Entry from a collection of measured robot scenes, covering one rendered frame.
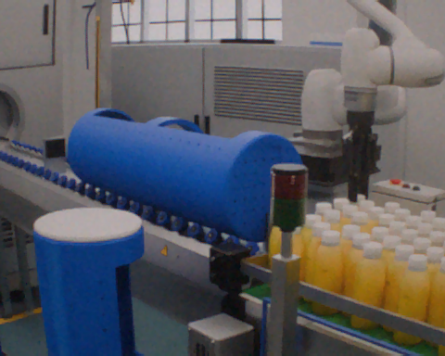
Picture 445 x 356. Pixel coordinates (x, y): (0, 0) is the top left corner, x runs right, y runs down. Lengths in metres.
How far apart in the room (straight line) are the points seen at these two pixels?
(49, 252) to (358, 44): 0.90
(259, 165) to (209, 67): 2.35
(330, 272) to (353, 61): 0.54
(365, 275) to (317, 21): 3.50
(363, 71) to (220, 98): 2.38
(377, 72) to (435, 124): 2.94
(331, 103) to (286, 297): 1.27
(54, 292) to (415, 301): 0.85
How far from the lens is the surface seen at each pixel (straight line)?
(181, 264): 1.86
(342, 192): 2.35
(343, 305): 1.33
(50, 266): 1.58
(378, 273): 1.32
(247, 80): 3.81
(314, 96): 2.36
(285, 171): 1.12
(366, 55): 1.64
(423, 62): 1.67
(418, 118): 4.63
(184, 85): 4.17
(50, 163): 2.79
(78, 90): 7.31
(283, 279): 1.17
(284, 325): 1.21
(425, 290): 1.26
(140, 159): 1.93
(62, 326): 1.63
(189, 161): 1.75
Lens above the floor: 1.47
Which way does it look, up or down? 12 degrees down
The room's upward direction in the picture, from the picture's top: straight up
